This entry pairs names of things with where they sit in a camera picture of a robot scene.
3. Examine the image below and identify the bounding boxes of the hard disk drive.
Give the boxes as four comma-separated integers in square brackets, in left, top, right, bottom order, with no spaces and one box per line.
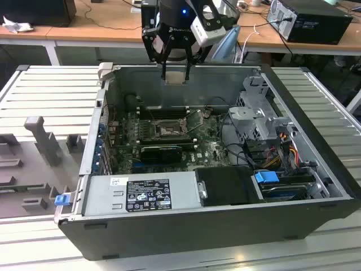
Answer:
[261,182,309,202]

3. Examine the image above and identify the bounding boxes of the black RAM slot bank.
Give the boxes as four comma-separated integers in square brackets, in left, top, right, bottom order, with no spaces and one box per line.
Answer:
[137,104,190,120]
[135,134,198,150]

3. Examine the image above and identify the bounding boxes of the crumpled white paper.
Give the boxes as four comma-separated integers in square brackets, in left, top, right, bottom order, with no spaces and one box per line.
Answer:
[2,15,34,34]

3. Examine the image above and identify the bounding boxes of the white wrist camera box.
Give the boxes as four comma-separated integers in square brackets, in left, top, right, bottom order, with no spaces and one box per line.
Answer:
[190,15,226,46]

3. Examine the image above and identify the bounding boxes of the large black box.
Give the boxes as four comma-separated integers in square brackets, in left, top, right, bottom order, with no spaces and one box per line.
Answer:
[0,0,77,28]

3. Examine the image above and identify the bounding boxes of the silver metal drive cage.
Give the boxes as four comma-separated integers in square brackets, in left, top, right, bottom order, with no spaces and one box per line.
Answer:
[227,75,297,142]

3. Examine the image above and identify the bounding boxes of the black open PC case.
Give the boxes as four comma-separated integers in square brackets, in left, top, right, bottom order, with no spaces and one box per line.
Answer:
[53,62,361,262]

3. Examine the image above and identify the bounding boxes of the grey case latch handle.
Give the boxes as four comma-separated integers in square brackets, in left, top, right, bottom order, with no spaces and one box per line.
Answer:
[97,62,119,82]

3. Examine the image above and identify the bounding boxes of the black graphics card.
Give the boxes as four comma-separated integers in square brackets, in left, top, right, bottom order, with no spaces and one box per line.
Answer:
[140,145,183,164]

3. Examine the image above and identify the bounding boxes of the small silver CPU plate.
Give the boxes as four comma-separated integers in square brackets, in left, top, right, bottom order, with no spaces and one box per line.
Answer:
[165,71,188,85]

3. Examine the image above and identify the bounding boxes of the CPU socket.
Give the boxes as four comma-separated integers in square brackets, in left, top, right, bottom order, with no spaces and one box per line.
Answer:
[153,118,190,139]

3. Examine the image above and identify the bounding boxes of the yellow red power wires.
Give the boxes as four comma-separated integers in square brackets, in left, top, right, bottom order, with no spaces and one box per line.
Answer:
[290,142,300,166]

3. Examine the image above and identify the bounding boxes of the grey parts rack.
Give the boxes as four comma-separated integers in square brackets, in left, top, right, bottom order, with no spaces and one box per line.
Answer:
[0,115,88,220]

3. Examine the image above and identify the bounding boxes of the black plastic shroud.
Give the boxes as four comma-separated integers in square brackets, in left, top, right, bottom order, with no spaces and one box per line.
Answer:
[194,166,266,207]

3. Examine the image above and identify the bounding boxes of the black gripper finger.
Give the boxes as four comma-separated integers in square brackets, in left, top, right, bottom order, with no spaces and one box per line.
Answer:
[161,33,173,81]
[183,41,196,83]

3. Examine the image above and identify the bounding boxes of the blue disk carrier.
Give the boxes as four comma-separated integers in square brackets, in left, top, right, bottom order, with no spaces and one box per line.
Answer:
[253,171,280,200]

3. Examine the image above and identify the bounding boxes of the white cable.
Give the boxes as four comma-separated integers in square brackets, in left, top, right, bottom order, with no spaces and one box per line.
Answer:
[234,24,260,63]

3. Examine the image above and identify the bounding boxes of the green motherboard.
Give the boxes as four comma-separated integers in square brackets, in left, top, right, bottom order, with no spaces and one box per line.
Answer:
[108,108,232,174]

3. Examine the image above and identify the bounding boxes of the black desktop computer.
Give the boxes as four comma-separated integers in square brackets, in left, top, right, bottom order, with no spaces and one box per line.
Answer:
[266,0,354,45]

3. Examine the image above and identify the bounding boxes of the grey power supply unit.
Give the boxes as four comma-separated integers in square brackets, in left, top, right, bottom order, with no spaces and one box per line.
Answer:
[81,171,202,218]

